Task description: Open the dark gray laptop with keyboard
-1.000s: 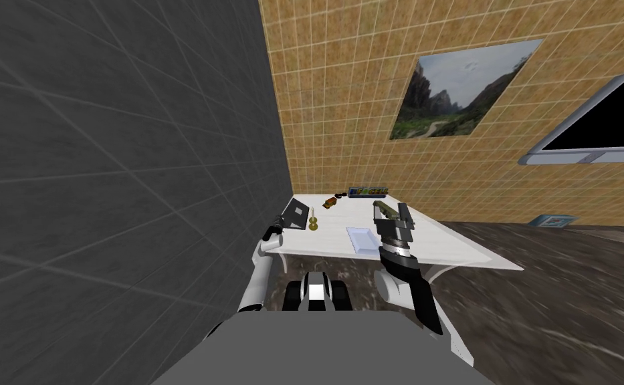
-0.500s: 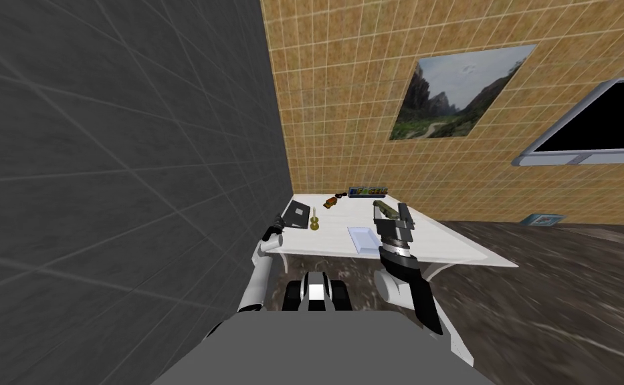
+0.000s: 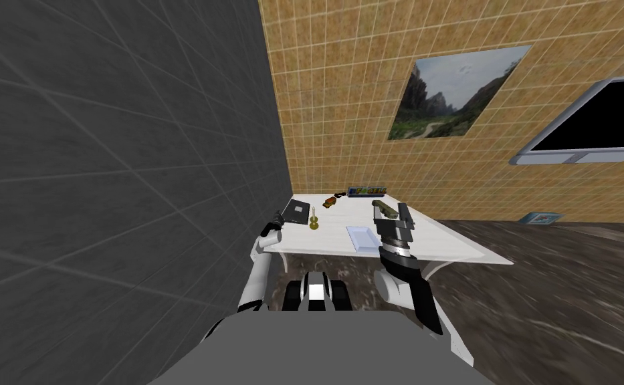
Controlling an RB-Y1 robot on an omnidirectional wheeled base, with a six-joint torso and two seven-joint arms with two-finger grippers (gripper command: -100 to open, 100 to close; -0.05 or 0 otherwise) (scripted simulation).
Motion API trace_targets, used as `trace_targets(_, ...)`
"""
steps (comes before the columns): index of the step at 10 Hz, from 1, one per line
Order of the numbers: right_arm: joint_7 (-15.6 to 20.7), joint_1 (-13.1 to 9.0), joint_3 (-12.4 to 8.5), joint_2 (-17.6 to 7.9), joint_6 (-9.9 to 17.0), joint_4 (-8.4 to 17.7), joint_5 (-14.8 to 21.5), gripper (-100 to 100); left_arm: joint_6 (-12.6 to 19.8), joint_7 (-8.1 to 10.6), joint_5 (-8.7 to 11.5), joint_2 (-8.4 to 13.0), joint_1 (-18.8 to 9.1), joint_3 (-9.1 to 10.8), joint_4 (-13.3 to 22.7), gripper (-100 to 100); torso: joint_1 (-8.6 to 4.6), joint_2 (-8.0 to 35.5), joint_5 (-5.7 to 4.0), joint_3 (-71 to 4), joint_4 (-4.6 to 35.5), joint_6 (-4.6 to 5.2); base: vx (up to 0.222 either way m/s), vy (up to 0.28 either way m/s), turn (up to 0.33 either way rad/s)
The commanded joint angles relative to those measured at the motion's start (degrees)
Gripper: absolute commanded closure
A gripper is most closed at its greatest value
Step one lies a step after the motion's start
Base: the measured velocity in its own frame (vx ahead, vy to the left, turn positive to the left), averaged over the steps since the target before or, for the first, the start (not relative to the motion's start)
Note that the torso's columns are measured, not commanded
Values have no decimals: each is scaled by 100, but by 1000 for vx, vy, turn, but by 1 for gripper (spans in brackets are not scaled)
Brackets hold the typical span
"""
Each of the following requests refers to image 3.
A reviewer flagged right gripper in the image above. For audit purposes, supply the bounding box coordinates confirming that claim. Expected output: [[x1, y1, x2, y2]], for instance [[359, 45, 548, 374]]
[[373, 202, 416, 249]]

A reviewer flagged olive green oblong object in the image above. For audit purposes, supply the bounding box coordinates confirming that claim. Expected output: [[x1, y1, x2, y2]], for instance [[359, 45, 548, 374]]
[[371, 199, 401, 220]]

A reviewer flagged black book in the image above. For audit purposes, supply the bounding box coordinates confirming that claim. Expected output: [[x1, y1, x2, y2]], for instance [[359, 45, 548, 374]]
[[282, 198, 312, 226]]

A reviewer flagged blue box with letters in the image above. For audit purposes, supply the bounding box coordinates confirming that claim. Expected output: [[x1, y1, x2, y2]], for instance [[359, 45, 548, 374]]
[[346, 185, 388, 199]]

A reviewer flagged white rectangular tray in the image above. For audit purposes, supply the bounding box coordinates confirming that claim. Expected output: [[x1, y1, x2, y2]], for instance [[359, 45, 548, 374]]
[[346, 225, 383, 253]]

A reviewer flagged white table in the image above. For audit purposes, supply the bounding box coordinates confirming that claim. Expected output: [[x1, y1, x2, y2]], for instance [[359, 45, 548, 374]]
[[261, 192, 516, 300]]

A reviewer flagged landscape picture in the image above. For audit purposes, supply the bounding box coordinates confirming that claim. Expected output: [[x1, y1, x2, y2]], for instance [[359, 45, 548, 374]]
[[387, 45, 532, 142]]

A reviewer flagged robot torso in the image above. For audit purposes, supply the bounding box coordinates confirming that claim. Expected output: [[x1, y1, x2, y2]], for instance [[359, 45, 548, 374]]
[[148, 271, 497, 385]]

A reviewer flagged blue flat box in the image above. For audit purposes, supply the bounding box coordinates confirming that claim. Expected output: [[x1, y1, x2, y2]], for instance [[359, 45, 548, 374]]
[[518, 211, 564, 226]]

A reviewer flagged grey framed television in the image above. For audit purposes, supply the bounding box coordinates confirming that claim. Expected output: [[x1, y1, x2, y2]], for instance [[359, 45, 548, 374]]
[[508, 74, 624, 166]]

